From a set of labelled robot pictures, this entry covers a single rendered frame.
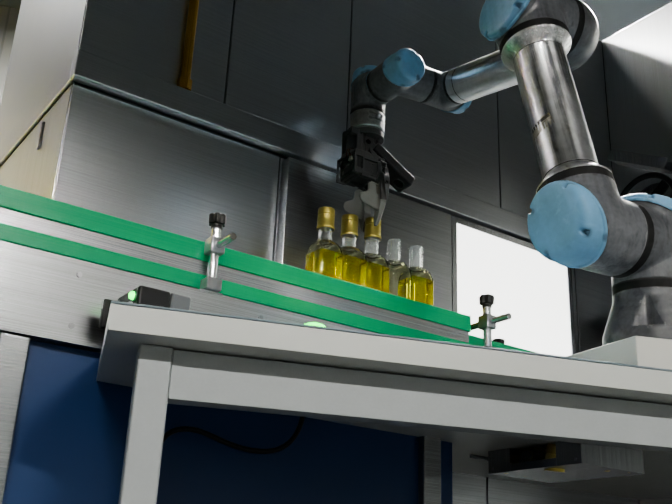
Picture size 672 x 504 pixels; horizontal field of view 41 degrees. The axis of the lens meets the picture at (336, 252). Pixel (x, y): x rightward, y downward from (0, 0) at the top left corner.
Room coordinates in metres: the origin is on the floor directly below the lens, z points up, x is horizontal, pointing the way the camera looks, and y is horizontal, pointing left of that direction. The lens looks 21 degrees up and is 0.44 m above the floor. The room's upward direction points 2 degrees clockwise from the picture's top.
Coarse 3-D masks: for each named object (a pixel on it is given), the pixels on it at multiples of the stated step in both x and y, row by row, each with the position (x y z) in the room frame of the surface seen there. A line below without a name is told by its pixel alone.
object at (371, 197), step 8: (368, 184) 1.64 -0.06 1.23; (376, 184) 1.65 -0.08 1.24; (368, 192) 1.64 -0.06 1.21; (376, 192) 1.65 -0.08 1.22; (368, 200) 1.63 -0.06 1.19; (376, 200) 1.64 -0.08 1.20; (384, 200) 1.64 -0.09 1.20; (376, 208) 1.64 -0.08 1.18; (384, 208) 1.65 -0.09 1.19; (376, 216) 1.65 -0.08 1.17; (376, 224) 1.66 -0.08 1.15
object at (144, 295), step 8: (136, 288) 1.17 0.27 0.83; (144, 288) 1.16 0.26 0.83; (152, 288) 1.17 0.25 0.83; (136, 296) 1.16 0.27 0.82; (144, 296) 1.16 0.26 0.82; (152, 296) 1.17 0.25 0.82; (160, 296) 1.18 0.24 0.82; (168, 296) 1.18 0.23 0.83; (176, 296) 1.19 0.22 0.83; (184, 296) 1.20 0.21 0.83; (144, 304) 1.16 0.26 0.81; (152, 304) 1.17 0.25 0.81; (160, 304) 1.18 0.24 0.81; (168, 304) 1.19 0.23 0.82; (176, 304) 1.19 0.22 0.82; (184, 304) 1.20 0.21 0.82
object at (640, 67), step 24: (648, 24) 2.24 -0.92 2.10; (624, 48) 2.32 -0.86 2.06; (648, 48) 2.25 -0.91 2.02; (624, 72) 2.32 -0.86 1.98; (648, 72) 2.26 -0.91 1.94; (624, 96) 2.33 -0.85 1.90; (648, 96) 2.26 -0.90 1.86; (624, 120) 2.34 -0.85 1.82; (648, 120) 2.27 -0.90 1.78; (624, 144) 2.34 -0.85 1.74; (648, 144) 2.28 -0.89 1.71; (624, 168) 2.35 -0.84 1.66
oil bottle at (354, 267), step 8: (344, 248) 1.62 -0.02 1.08; (352, 248) 1.62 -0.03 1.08; (344, 256) 1.61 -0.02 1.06; (352, 256) 1.62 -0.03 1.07; (360, 256) 1.63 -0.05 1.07; (344, 264) 1.61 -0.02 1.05; (352, 264) 1.62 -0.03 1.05; (360, 264) 1.63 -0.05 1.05; (344, 272) 1.61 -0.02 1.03; (352, 272) 1.62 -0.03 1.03; (360, 272) 1.63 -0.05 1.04; (344, 280) 1.61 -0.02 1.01; (352, 280) 1.62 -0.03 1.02; (360, 280) 1.63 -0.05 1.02
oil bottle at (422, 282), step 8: (416, 272) 1.71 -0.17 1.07; (424, 272) 1.73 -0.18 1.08; (416, 280) 1.71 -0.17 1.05; (424, 280) 1.72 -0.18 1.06; (432, 280) 1.74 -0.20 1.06; (416, 288) 1.71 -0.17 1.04; (424, 288) 1.72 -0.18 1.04; (432, 288) 1.74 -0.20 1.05; (416, 296) 1.71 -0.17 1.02; (424, 296) 1.72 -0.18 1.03; (432, 296) 1.74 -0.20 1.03; (432, 304) 1.73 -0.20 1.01
